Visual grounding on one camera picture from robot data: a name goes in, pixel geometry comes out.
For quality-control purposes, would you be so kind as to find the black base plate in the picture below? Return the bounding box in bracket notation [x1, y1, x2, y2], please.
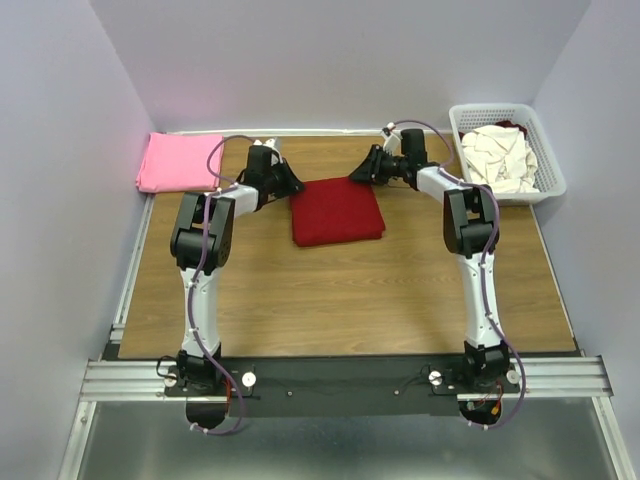
[164, 353, 531, 419]

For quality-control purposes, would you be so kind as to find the folded pink t shirt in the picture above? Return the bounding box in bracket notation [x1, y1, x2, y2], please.
[136, 132, 224, 194]

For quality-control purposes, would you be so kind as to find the white plastic basket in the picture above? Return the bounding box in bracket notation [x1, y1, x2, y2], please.
[449, 103, 566, 205]

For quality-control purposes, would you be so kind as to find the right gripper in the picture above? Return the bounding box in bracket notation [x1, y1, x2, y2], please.
[346, 144, 407, 187]

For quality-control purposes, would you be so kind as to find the aluminium frame rail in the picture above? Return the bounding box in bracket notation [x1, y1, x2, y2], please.
[61, 188, 634, 479]

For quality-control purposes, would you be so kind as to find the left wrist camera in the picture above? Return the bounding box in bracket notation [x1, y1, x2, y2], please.
[253, 137, 281, 154]

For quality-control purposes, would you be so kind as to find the dark red shirt in basket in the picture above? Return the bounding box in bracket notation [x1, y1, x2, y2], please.
[495, 120, 528, 139]

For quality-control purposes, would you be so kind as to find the red t shirt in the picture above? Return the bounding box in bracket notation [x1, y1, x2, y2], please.
[290, 177, 386, 248]

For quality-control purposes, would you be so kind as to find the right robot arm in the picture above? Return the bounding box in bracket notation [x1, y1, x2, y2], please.
[349, 123, 510, 392]

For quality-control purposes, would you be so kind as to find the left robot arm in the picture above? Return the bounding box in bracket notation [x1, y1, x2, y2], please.
[170, 138, 304, 395]

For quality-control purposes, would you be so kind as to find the cream white t shirt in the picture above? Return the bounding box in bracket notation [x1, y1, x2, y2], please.
[461, 125, 539, 194]

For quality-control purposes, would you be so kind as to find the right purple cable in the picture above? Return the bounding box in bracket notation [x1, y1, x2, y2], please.
[382, 118, 528, 432]

